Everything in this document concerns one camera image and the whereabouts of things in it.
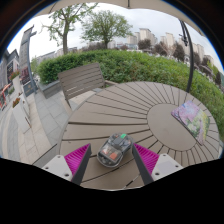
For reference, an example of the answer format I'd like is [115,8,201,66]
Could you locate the white flower planter box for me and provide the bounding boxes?
[11,96,32,135]
[8,70,24,97]

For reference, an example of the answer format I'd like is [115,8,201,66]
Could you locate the distant apartment buildings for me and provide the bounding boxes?
[34,27,216,73]

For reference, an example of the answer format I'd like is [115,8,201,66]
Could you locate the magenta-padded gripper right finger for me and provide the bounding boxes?
[131,143,184,186]

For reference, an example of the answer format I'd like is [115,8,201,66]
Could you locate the tall grey sign pillar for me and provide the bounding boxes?
[18,25,39,98]

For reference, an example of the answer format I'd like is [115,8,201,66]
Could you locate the round-crowned green tree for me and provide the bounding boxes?
[80,9,134,50]

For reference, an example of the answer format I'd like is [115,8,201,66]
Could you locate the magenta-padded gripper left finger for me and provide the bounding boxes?
[41,143,93,186]

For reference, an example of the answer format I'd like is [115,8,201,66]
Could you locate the grey storefront building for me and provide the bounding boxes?
[0,48,20,113]

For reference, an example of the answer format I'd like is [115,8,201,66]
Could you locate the floral print mouse pad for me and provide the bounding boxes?
[170,100,211,147]

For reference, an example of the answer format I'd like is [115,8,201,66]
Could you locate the transparent computer mouse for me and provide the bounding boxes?
[96,132,134,169]

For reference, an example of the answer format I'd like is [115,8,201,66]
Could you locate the curved black parasol pole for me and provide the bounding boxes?
[178,19,195,94]

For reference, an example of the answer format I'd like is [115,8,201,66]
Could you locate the bare-trunked green tree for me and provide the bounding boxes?
[41,3,98,56]

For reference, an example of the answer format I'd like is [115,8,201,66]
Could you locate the brown slatted outdoor chair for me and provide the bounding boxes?
[57,62,120,110]

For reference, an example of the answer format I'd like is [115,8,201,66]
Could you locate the green hedge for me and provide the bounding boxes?
[35,49,224,142]

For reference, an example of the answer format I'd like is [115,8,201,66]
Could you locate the beige parasol canopy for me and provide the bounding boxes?
[34,0,205,36]

